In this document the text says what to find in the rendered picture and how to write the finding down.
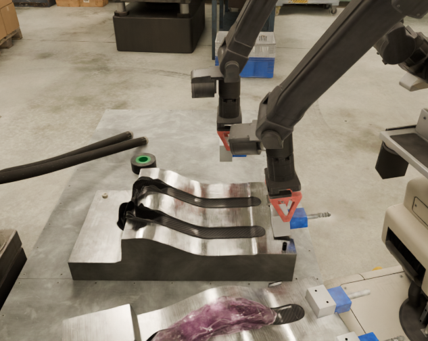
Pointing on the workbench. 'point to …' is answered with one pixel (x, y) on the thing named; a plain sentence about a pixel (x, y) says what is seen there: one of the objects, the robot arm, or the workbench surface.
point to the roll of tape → (143, 162)
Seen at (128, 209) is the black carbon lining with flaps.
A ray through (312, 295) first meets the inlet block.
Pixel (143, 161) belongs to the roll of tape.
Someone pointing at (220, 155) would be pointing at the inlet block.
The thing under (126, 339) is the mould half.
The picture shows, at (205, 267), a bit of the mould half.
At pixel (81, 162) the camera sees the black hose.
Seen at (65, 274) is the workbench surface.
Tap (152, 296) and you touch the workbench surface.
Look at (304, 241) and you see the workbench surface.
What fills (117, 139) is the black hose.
